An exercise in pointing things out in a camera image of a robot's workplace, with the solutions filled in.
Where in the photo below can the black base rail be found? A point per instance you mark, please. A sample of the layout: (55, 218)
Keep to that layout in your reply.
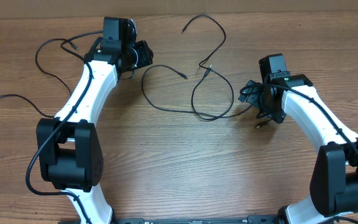
(194, 221)

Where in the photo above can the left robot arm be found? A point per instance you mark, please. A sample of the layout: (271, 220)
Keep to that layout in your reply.
(69, 151)

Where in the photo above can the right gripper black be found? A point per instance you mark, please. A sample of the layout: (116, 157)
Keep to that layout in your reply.
(250, 94)

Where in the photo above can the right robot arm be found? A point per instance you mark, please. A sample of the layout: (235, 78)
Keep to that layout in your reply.
(334, 183)

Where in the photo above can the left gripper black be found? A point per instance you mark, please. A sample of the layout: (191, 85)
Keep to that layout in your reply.
(146, 56)

